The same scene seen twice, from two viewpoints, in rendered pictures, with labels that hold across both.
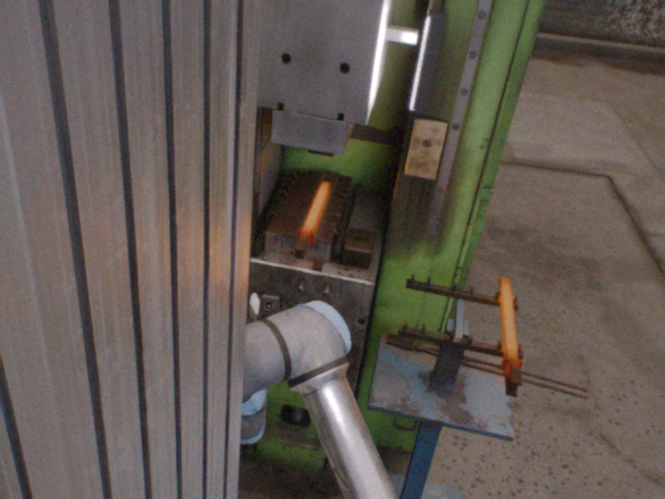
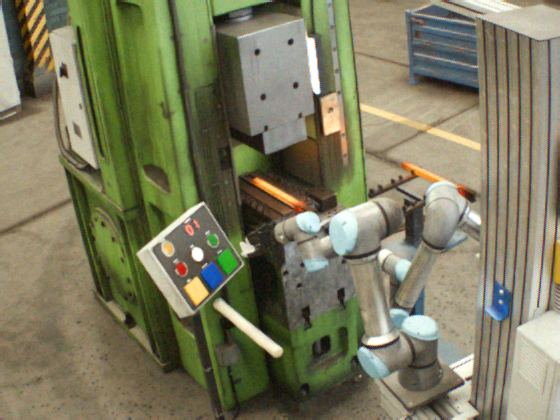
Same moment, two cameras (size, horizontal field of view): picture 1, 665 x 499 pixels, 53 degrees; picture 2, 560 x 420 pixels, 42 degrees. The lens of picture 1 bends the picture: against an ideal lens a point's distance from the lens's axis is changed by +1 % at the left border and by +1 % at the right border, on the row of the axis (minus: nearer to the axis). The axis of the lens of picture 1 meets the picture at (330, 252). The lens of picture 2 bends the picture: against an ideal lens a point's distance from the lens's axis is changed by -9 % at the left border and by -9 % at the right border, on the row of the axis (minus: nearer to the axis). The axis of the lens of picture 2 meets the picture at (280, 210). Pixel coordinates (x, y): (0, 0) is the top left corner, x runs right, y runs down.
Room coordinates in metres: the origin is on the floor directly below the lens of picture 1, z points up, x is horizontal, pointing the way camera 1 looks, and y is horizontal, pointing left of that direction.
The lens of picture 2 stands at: (-0.57, 1.83, 2.55)
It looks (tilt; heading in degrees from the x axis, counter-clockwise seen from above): 29 degrees down; 323
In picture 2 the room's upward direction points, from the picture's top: 8 degrees counter-clockwise
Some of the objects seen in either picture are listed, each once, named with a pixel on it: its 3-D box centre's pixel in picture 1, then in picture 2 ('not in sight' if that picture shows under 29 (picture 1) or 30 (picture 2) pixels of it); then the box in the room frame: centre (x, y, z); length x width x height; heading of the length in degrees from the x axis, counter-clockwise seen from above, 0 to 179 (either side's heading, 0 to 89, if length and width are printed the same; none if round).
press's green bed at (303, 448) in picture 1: (308, 373); (293, 326); (1.85, 0.02, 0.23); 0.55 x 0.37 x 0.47; 174
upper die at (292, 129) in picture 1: (323, 104); (255, 121); (1.85, 0.08, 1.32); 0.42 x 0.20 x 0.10; 174
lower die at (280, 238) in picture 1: (311, 210); (266, 199); (1.85, 0.08, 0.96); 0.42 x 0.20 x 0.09; 174
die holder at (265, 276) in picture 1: (320, 277); (282, 246); (1.85, 0.02, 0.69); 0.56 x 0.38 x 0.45; 174
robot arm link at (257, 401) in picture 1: (250, 386); (399, 269); (1.03, 0.14, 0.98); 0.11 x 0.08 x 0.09; 174
